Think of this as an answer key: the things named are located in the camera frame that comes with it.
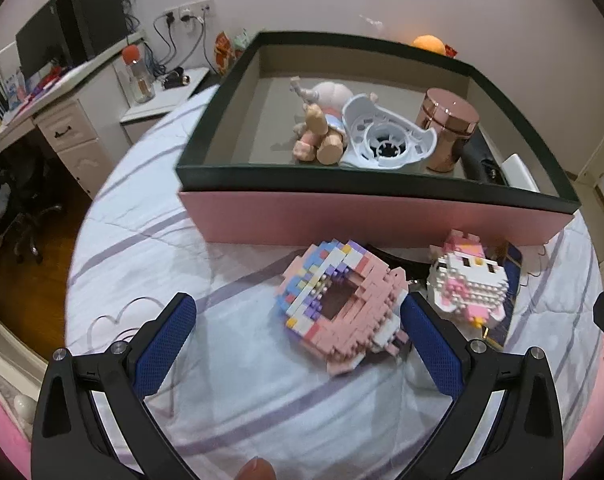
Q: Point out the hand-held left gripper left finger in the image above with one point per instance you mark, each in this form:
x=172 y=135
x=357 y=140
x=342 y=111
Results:
x=164 y=345

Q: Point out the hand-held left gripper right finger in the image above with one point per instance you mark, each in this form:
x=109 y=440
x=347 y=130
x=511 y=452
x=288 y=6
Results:
x=432 y=345

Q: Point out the pastel brick donut model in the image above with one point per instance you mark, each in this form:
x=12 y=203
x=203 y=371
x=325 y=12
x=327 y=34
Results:
x=367 y=310

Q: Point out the white pink block-built cat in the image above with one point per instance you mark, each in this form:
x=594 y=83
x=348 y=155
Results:
x=472 y=280

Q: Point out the dark blue small box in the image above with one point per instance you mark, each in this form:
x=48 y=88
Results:
x=512 y=259

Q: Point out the pink box with black rim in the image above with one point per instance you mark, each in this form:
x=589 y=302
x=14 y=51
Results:
x=332 y=215

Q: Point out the white charger plug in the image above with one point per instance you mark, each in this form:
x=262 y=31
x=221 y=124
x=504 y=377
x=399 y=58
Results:
x=519 y=170

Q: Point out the black oblong case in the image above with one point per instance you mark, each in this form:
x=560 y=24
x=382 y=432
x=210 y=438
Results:
x=477 y=160

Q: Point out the rose gold jar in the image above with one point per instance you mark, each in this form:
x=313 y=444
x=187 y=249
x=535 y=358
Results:
x=444 y=125

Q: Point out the white mask fan frame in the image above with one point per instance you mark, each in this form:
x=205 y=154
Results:
x=362 y=125

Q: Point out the pink doll figure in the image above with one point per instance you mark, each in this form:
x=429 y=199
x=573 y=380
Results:
x=322 y=130

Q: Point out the person's left hand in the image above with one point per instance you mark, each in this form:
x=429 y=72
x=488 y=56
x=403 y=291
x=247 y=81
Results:
x=256 y=470

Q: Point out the white striped quilt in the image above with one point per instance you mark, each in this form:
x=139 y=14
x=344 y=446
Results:
x=222 y=410

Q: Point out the pink blanket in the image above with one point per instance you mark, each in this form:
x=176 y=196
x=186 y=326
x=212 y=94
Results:
x=2 y=430

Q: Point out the black office chair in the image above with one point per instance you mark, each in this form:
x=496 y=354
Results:
x=27 y=200

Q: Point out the white desk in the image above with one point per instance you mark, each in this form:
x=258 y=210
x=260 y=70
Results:
x=77 y=135

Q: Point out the white nightstand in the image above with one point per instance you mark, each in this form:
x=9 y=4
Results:
x=152 y=115

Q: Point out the clear bottle with orange cap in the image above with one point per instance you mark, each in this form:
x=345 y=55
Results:
x=139 y=77

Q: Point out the red notebook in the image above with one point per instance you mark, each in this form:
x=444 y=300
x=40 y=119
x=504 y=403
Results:
x=47 y=80

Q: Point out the blue white packet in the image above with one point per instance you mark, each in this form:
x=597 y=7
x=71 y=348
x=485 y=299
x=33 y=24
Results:
x=14 y=89

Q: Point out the orange snack bag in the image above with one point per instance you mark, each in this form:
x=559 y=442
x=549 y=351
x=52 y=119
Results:
x=224 y=52

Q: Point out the orange octopus plush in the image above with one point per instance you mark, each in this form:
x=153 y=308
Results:
x=429 y=44

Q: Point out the clear plastic bag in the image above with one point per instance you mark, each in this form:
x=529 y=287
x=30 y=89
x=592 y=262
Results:
x=372 y=24

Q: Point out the black computer monitor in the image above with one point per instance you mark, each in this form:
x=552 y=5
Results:
x=39 y=42

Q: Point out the black computer tower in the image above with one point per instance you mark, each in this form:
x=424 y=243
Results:
x=97 y=20

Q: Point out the white bed frame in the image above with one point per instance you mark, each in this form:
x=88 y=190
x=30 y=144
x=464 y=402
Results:
x=12 y=355

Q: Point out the white wall socket strip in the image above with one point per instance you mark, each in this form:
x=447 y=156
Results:
x=189 y=10

